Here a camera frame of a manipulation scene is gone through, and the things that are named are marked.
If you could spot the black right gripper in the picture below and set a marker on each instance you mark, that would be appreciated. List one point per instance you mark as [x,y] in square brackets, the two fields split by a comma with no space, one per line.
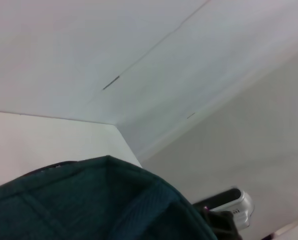
[223,225]

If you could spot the dark teal insulated lunch bag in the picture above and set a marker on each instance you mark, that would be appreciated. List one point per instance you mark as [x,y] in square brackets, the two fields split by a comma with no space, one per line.
[89,200]

